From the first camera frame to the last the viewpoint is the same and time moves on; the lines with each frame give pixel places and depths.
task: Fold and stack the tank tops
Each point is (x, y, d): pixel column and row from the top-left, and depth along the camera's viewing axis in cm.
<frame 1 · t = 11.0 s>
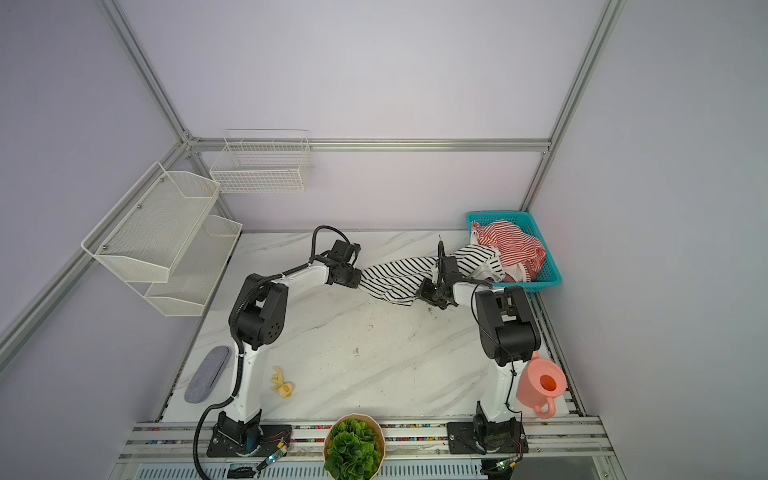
left hand: (352, 278, 105), fingers open
right hand: (417, 291, 100), fingers open
black white striped tank top: (400, 281, 103), point 4 cm above the table
red white striped tank top: (520, 254, 106), point 8 cm above the table
pink watering can: (540, 382, 74), point 12 cm above the table
yellow banana peel toy: (280, 386, 82), point 3 cm above the table

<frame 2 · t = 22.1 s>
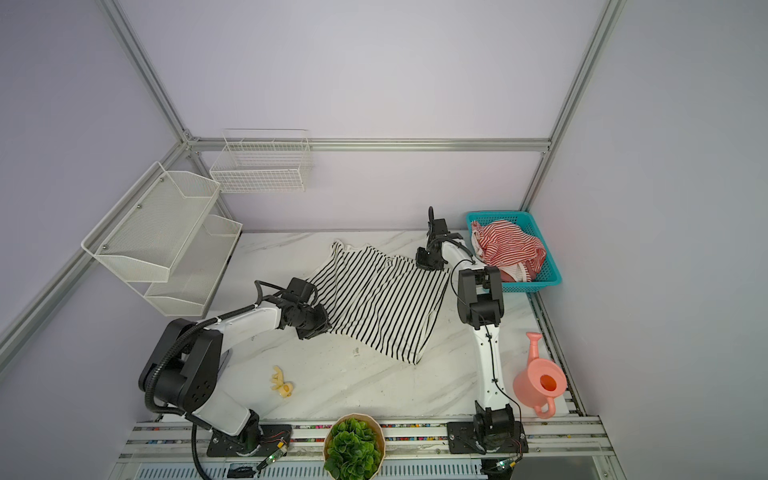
left hand: (329, 327, 91), fingers closed
right hand: (418, 262, 109), fingers closed
black white striped tank top: (387, 302, 103), on the table
the other named things where they were.

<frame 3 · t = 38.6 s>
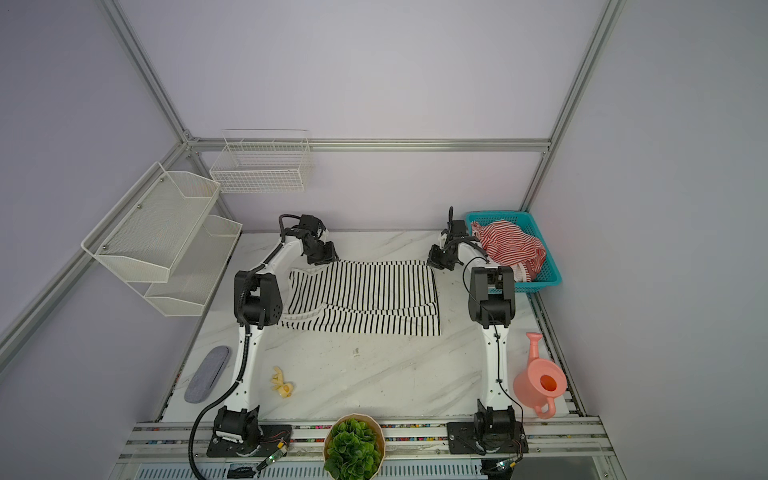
left hand: (332, 258, 109), fingers open
right hand: (427, 259, 109), fingers closed
black white striped tank top: (364, 298, 103), on the table
the other named things where they were.

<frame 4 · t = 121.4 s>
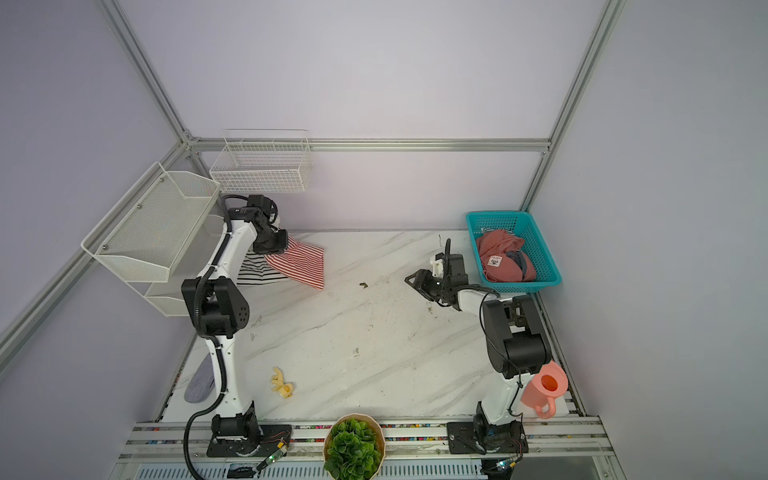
left hand: (279, 250, 96), fingers closed
right hand: (408, 281, 95), fingers open
black white striped tank top: (262, 270, 106), point 4 cm above the table
red white striped tank top: (300, 262, 102), point 9 cm above the table
dusty red tank top: (493, 246, 110), point 7 cm above the table
the other named things where they were.

